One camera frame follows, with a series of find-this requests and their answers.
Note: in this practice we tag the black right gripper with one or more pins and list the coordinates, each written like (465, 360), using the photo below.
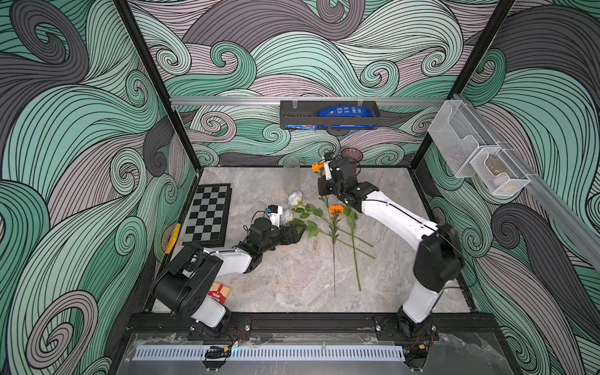
(326, 186)

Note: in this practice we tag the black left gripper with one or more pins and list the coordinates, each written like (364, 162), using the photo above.
(292, 239)

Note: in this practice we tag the orange marigold flower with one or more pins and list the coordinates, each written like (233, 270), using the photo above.
(343, 201)
(334, 211)

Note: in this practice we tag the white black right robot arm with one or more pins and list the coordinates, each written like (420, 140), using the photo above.
(438, 259)

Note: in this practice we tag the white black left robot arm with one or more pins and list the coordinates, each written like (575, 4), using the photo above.
(183, 285)

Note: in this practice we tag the purple glass vase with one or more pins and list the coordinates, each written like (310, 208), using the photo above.
(354, 156)

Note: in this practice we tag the clear glass vase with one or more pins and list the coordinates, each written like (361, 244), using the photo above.
(291, 166)

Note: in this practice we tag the black white chessboard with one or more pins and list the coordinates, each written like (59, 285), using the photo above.
(207, 219)

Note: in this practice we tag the red yellow small box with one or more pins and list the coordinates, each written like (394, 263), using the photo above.
(219, 292)

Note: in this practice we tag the blue package in basket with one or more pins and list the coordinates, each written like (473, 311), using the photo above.
(345, 111)

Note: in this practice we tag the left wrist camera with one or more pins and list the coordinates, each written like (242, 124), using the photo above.
(274, 214)

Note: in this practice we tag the black wall shelf basket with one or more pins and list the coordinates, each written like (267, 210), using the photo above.
(296, 114)

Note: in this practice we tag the white perforated front rail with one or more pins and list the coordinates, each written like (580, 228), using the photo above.
(311, 353)

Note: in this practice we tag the clear mesh wall bin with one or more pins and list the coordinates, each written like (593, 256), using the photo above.
(454, 131)

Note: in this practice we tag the small clear wall bin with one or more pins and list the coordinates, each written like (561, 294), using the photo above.
(499, 173)

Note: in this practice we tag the black frame post left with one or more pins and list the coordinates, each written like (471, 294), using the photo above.
(135, 34)

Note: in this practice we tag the black frame post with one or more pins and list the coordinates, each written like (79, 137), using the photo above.
(135, 34)
(479, 22)

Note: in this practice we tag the black frame post right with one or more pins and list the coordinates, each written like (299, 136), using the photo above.
(479, 22)

